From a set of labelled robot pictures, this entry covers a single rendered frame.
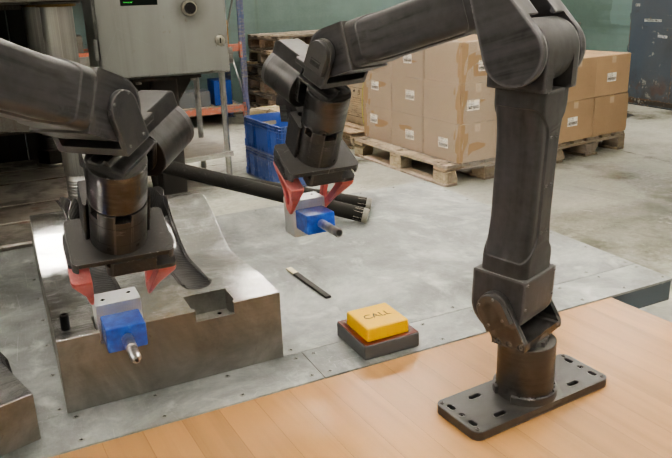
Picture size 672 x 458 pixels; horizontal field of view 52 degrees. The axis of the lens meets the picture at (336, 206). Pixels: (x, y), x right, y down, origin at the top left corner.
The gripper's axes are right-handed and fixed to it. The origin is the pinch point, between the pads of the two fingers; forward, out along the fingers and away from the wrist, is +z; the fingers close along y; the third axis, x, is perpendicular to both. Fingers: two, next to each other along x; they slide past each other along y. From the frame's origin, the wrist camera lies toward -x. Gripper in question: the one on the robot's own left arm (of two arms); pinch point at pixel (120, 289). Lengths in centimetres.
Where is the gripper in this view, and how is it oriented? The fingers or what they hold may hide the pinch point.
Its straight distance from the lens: 83.0
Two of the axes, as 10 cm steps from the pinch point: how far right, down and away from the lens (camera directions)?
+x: 3.9, 6.9, -6.1
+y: -9.0, 1.5, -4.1
